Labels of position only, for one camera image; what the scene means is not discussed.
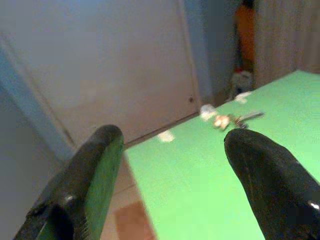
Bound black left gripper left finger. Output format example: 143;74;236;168
14;124;125;240

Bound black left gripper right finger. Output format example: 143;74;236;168
224;129;320;240

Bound keys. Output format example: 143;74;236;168
213;111;266;131

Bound green topped table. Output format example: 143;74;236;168
124;69;320;240

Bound crumpled white tape wad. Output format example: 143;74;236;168
199;104;218;122
234;91;253;104

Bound flat white tape strip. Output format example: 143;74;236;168
157;131;176;143

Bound white door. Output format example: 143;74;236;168
0;0;203;151

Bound pleated curtain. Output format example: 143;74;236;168
254;0;320;86

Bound orange hanging cloth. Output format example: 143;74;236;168
234;0;257;73

